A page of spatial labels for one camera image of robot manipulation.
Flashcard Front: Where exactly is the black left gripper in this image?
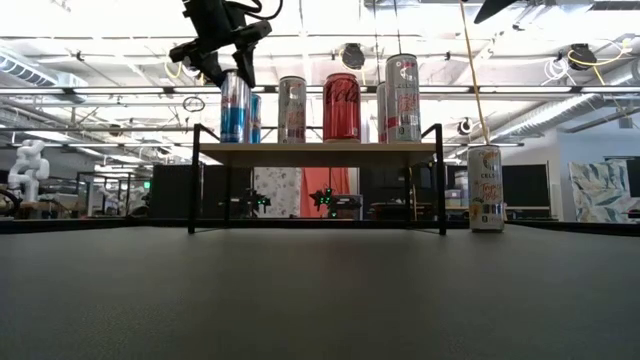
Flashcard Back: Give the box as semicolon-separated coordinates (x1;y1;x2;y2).
168;0;274;89

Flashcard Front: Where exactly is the blue silver Red Bull can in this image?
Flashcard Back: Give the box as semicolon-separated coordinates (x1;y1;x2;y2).
249;93;263;145
220;69;252;145

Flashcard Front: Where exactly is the white Celsius can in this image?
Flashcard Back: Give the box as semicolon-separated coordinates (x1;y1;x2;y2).
467;144;506;233
385;53;423;144
277;75;308;145

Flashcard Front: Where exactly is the red Coke Zero can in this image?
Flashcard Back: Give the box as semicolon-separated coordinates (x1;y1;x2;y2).
322;72;362;144

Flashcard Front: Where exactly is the black round lamp fixture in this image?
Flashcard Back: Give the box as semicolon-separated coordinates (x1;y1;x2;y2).
341;43;366;71
567;43;599;72

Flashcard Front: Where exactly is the black partition panel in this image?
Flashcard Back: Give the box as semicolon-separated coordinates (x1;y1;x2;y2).
359;164;446;221
149;164;254;221

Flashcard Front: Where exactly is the white patterned panel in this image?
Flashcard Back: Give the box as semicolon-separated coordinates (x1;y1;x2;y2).
253;167;304;219

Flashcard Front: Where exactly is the small robot with green lights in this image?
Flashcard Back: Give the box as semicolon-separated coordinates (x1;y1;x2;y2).
308;187;351;220
234;188;272;219

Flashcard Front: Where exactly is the red panel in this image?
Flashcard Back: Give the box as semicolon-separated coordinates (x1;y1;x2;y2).
299;167;351;219

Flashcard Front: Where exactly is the grey cylinder container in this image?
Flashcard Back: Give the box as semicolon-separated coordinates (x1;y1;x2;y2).
453;169;470;207

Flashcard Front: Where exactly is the colourful abstract painting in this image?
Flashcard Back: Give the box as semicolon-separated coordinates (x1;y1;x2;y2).
568;159;640;224

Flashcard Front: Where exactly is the black monitor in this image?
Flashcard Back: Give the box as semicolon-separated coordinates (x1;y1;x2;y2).
627;157;640;199

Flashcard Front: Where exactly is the black table mat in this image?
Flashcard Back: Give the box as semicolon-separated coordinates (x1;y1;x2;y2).
0;224;640;360

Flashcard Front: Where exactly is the black hanging ring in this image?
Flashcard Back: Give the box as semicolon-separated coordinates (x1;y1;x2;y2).
181;95;207;114

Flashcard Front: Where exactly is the yellow extension cable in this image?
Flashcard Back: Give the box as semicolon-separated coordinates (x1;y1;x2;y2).
458;0;491;147

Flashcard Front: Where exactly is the wooden shelf with black frame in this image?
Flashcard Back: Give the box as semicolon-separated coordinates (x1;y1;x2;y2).
187;123;448;236

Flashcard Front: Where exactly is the black wall screen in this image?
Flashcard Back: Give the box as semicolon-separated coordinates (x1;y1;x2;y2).
502;162;551;209

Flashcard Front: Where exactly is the silver ventilation duct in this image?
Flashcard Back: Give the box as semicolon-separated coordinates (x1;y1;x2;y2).
0;52;89;87

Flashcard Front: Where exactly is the black aluminium table frame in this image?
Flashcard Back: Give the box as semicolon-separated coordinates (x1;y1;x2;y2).
0;215;640;237

